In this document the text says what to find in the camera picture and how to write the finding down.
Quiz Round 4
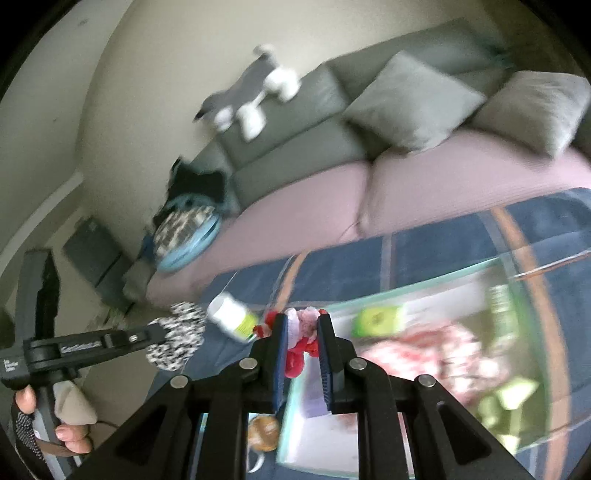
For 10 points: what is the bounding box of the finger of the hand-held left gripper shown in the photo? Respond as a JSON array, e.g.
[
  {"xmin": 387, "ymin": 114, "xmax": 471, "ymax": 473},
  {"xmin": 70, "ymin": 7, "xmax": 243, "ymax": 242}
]
[{"xmin": 58, "ymin": 322, "xmax": 169, "ymax": 360}]

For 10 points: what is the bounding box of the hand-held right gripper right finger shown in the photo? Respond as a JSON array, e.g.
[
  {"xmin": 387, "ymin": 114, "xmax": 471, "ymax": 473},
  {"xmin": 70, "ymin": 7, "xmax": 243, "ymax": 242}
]
[{"xmin": 316, "ymin": 313, "xmax": 520, "ymax": 480}]

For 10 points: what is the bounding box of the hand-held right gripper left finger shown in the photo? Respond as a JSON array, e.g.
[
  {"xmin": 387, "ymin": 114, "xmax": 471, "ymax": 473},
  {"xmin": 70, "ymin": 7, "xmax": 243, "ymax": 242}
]
[{"xmin": 90, "ymin": 314, "xmax": 291, "ymax": 480}]

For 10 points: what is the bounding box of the purple packet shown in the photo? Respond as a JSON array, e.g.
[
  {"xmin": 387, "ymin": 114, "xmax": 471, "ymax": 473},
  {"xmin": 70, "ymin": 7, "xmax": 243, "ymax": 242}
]
[{"xmin": 288, "ymin": 383, "xmax": 331, "ymax": 418}]

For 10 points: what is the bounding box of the black white spotted scrunchie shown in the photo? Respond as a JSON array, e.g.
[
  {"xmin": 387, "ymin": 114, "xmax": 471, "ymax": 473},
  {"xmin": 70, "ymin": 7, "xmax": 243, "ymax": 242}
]
[{"xmin": 145, "ymin": 301, "xmax": 207, "ymax": 372}]

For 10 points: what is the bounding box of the white box teal rim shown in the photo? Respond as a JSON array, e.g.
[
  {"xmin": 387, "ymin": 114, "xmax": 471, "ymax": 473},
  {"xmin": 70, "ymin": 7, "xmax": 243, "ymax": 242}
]
[{"xmin": 276, "ymin": 249, "xmax": 591, "ymax": 476}]

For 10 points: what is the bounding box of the long green tissue pack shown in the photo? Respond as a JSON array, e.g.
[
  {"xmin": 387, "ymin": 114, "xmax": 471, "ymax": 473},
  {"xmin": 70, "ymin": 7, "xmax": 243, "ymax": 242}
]
[{"xmin": 487, "ymin": 284, "xmax": 520, "ymax": 352}]

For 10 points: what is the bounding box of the light green cloth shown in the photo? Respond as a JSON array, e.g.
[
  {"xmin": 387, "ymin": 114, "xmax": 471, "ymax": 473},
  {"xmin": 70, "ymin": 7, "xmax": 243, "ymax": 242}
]
[{"xmin": 475, "ymin": 376, "xmax": 541, "ymax": 437}]

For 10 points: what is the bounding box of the person's left hand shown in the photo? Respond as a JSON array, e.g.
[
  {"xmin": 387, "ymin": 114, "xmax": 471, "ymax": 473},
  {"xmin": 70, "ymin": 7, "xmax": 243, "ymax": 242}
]
[{"xmin": 10, "ymin": 384, "xmax": 96, "ymax": 462}]

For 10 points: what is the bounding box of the white pill bottle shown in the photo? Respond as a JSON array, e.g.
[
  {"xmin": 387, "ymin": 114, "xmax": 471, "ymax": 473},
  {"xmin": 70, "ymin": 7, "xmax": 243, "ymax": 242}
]
[{"xmin": 206, "ymin": 293, "xmax": 260, "ymax": 342}]

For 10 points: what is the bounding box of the pink white knitted cloth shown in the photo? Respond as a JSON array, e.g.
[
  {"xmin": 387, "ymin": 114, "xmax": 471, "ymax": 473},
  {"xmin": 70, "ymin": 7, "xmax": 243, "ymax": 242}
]
[{"xmin": 358, "ymin": 323, "xmax": 502, "ymax": 407}]

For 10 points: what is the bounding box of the dark grey floor box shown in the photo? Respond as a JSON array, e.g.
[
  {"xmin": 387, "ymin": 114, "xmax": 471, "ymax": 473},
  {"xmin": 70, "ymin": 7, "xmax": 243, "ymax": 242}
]
[{"xmin": 62, "ymin": 217, "xmax": 134, "ymax": 305}]

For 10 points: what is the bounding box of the blue leopard print bag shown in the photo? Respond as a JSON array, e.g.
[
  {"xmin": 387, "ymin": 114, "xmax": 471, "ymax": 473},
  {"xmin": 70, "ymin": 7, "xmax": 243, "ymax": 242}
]
[{"xmin": 152, "ymin": 194, "xmax": 221, "ymax": 273}]

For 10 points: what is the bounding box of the mauve sofa seat cover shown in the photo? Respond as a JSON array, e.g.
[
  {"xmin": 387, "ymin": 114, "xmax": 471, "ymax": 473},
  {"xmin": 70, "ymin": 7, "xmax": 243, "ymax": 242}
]
[{"xmin": 147, "ymin": 129, "xmax": 591, "ymax": 309}]

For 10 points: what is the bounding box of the blue plaid blanket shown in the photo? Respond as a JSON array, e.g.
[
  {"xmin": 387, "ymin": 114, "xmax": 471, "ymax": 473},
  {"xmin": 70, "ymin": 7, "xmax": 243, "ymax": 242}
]
[{"xmin": 152, "ymin": 187, "xmax": 591, "ymax": 480}]

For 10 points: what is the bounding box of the grey sofa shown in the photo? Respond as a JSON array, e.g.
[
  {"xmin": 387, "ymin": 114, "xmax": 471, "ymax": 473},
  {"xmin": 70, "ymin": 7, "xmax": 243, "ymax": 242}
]
[{"xmin": 122, "ymin": 18, "xmax": 591, "ymax": 305}]

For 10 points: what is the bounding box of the grey cushion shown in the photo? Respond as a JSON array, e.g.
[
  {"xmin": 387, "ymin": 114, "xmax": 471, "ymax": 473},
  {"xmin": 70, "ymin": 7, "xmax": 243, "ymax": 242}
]
[
  {"xmin": 342, "ymin": 51, "xmax": 488, "ymax": 153},
  {"xmin": 471, "ymin": 70, "xmax": 591, "ymax": 160}
]

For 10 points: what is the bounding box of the grey white plush dog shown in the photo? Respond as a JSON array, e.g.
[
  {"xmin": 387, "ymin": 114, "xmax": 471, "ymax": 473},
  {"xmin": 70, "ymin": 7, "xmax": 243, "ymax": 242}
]
[{"xmin": 193, "ymin": 44, "xmax": 301, "ymax": 141}]

